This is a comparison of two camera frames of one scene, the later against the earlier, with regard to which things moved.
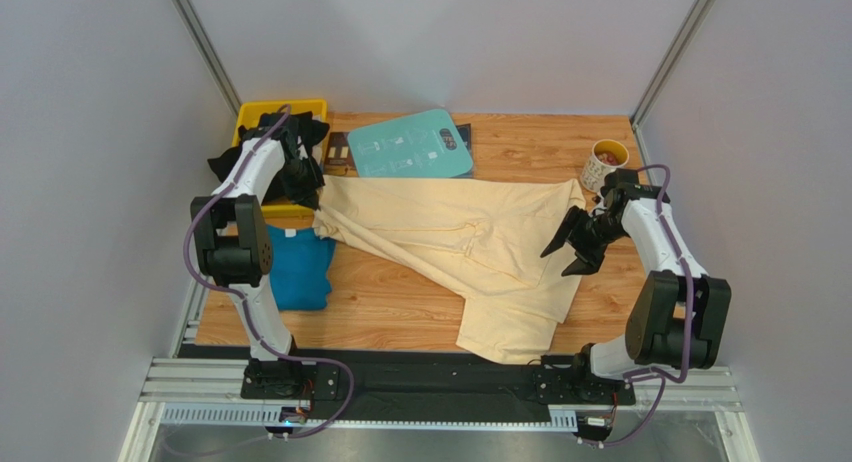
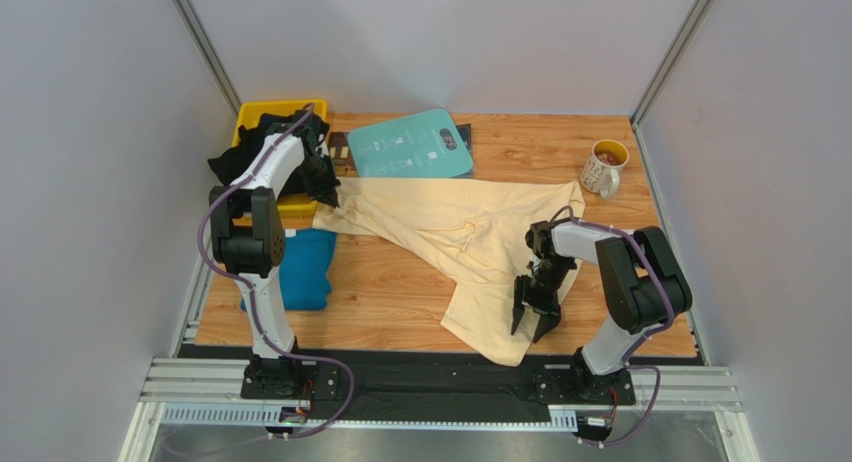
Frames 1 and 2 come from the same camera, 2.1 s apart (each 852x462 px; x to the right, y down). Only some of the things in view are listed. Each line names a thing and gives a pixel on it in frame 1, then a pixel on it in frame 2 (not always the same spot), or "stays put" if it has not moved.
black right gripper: x=589 y=234 to x=540 y=288
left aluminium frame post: x=204 y=44 stays put
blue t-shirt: x=300 y=261 stays put
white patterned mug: x=607 y=155 stays put
